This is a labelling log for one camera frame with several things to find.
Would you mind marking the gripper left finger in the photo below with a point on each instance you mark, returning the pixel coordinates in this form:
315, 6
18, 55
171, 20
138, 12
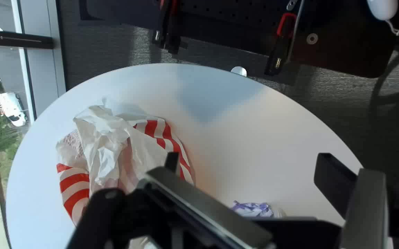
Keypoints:
131, 217

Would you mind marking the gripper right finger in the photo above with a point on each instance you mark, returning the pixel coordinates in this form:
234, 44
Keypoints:
367, 208

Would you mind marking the purple white checkered cloth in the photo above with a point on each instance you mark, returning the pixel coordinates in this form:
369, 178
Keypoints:
253, 210

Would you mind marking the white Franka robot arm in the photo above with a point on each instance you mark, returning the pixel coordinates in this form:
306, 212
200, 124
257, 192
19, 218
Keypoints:
383, 9

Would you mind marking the small white knob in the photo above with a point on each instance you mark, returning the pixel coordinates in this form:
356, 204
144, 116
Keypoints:
239, 71

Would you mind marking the grey window mullion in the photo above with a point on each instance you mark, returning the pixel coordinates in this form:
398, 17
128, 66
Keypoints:
42, 51

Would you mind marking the black pegboard platform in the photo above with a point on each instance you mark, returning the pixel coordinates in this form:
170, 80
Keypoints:
236, 23

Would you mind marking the window guard rail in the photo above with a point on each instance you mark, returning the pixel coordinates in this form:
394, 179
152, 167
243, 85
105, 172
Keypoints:
15, 39

